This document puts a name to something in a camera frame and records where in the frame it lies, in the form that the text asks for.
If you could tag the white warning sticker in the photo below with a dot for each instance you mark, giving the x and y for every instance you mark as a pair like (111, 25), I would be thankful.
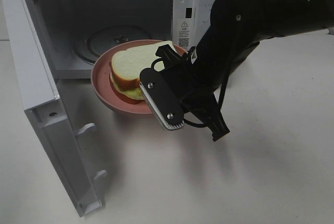
(184, 32)

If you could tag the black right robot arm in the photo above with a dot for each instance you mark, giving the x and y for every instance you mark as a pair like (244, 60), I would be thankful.
(238, 26)

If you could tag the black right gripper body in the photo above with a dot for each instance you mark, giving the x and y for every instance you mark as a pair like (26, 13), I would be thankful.
(189, 91)

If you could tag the pink round plate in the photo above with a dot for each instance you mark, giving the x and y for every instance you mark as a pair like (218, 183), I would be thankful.
(100, 79)

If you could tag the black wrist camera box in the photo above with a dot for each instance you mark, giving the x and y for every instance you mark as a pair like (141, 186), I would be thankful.
(161, 100)

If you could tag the white microwave door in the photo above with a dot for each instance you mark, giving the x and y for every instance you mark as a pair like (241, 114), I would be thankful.
(43, 105)

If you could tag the white microwave oven body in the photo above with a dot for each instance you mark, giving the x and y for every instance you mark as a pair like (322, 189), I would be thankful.
(68, 20)

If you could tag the sandwich with lettuce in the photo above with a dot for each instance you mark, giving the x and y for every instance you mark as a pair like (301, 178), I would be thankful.
(126, 66)

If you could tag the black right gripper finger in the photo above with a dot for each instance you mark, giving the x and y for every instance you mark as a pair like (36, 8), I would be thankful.
(214, 119)

